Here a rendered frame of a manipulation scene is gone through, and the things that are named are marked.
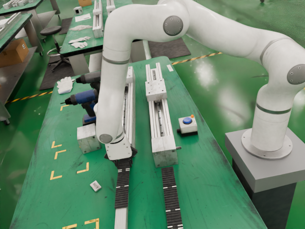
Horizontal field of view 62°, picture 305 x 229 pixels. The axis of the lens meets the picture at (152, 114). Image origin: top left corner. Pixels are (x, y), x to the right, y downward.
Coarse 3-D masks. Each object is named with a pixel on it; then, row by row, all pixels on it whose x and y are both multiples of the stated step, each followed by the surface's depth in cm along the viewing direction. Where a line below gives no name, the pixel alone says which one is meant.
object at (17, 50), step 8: (80, 0) 421; (88, 0) 424; (16, 40) 448; (8, 48) 418; (16, 48) 412; (24, 48) 445; (0, 56) 409; (8, 56) 412; (16, 56) 415; (24, 56) 436; (0, 64) 416; (8, 64) 419
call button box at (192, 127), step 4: (180, 120) 126; (192, 120) 124; (180, 124) 123; (184, 124) 122; (188, 124) 122; (192, 124) 121; (196, 124) 121; (180, 128) 123; (184, 128) 121; (188, 128) 121; (192, 128) 122; (196, 128) 122; (184, 132) 123; (188, 132) 123; (192, 132) 123; (196, 132) 123; (184, 136) 124
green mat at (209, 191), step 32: (160, 64) 196; (64, 96) 179; (64, 128) 148; (32, 160) 129; (64, 160) 125; (96, 160) 121; (192, 160) 111; (224, 160) 108; (32, 192) 112; (64, 192) 109; (96, 192) 106; (128, 192) 103; (160, 192) 101; (192, 192) 98; (224, 192) 96; (32, 224) 99; (64, 224) 96; (128, 224) 92; (160, 224) 90; (192, 224) 88; (224, 224) 86; (256, 224) 84
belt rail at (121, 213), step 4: (116, 208) 95; (120, 208) 94; (124, 208) 94; (116, 212) 93; (120, 212) 93; (124, 212) 93; (116, 216) 92; (120, 216) 92; (124, 216) 91; (116, 220) 90; (120, 220) 90; (124, 220) 90; (116, 224) 89; (120, 224) 89; (124, 224) 89; (116, 228) 88; (120, 228) 88; (124, 228) 88
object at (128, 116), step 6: (132, 84) 159; (126, 90) 160; (132, 90) 153; (126, 96) 154; (132, 96) 147; (126, 102) 148; (132, 102) 142; (126, 108) 143; (132, 108) 137; (126, 114) 139; (132, 114) 133; (126, 120) 135; (132, 120) 129; (126, 126) 132; (132, 126) 125; (126, 132) 128; (132, 132) 121; (132, 138) 118; (132, 144) 115
